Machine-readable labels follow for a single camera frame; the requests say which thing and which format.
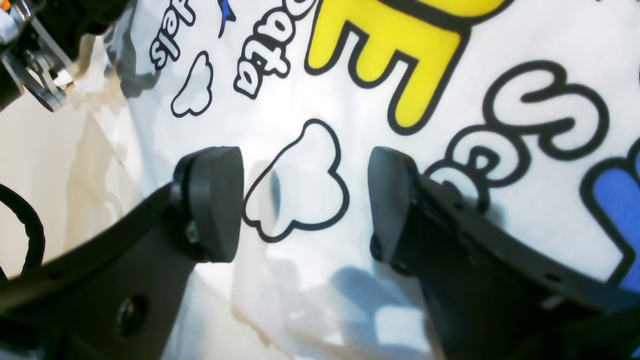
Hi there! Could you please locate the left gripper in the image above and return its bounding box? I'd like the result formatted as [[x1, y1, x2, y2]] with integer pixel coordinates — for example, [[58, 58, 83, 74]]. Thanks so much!
[[0, 0, 129, 112]]

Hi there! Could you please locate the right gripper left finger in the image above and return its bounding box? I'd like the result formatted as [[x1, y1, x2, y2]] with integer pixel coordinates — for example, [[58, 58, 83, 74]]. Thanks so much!
[[1, 146, 244, 360]]

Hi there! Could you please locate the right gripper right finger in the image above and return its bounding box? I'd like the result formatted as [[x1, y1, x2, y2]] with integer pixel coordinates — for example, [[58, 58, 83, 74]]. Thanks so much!
[[367, 146, 639, 360]]

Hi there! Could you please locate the white printed t-shirt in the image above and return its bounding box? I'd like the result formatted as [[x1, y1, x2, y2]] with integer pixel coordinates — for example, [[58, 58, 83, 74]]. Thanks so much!
[[65, 0, 640, 360]]

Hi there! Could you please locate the black hanging cable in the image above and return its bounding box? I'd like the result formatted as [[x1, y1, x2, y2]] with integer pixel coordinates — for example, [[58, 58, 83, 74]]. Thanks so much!
[[0, 183, 47, 281]]

